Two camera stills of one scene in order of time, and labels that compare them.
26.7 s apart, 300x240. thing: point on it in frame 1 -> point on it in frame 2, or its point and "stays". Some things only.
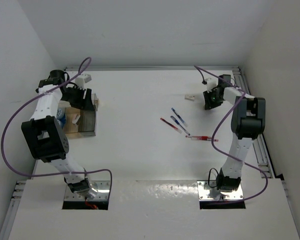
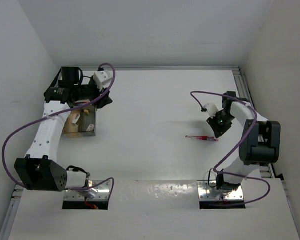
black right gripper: x=208 y=104 -> x=218 y=130
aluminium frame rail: x=153 y=69 stays
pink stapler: x=75 y=118 stays
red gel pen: x=201 y=138 stays
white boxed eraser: x=190 y=97 -> x=91 y=127
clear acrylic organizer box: x=79 y=122 stays
